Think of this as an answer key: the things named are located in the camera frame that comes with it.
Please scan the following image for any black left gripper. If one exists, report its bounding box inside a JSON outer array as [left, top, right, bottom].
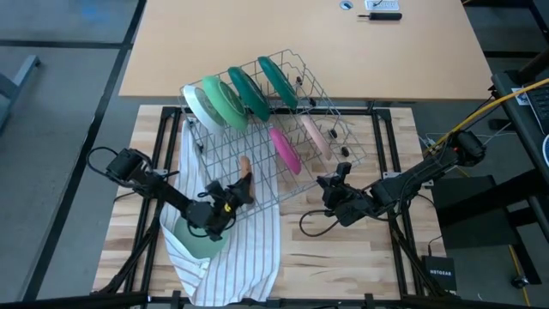
[[187, 171, 256, 241]]

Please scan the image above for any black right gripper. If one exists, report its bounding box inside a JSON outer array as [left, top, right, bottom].
[[316, 161, 375, 227]]

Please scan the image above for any orange plate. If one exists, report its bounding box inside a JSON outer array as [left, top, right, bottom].
[[238, 154, 257, 203]]

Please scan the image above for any grey wire dish rack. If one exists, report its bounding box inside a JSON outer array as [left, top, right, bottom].
[[179, 48, 369, 222]]

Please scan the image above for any pale pink plate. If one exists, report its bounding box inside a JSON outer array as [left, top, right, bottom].
[[299, 114, 334, 161]]

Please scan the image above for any magenta plate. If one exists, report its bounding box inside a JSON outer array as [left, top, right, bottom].
[[268, 127, 304, 176]]

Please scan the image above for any sage green plate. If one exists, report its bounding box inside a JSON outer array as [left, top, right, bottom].
[[172, 216, 232, 260]]

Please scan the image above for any light green plate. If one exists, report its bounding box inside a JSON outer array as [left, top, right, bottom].
[[201, 75, 250, 132]]

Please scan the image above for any white plate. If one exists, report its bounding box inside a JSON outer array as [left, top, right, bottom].
[[183, 84, 226, 135]]

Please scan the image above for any dark green plate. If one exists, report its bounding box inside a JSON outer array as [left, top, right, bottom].
[[256, 56, 299, 111], [226, 66, 272, 123]]

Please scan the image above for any white red-striped dish towel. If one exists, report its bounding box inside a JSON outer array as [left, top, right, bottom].
[[159, 118, 283, 308]]

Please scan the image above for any black desk base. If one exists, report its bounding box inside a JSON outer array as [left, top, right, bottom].
[[431, 169, 549, 276]]

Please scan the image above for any black Netgear router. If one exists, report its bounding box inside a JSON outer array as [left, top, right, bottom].
[[421, 255, 458, 293]]

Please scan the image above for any beige desk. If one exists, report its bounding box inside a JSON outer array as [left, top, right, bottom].
[[118, 0, 493, 100]]

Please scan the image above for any black pen-shaped tool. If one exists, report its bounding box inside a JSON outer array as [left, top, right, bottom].
[[358, 12, 403, 21]]

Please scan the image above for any white power strip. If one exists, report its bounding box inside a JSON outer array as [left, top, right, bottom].
[[365, 0, 401, 12]]

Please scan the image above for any black side desk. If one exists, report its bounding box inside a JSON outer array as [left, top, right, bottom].
[[491, 70, 549, 173]]

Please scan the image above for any grey metal bench leg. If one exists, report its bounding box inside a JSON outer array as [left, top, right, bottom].
[[0, 54, 43, 132]]

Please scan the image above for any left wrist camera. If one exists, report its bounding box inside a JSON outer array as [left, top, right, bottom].
[[205, 179, 226, 201]]

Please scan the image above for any black right camera cable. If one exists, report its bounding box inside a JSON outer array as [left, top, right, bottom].
[[298, 209, 342, 239]]

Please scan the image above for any black aluminium table frame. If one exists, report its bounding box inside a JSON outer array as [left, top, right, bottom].
[[92, 105, 460, 309]]

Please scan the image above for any yellow floor cable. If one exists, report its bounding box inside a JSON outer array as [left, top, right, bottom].
[[508, 244, 533, 306]]

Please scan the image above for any thick yellow cable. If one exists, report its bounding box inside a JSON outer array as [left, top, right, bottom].
[[422, 76, 549, 158]]

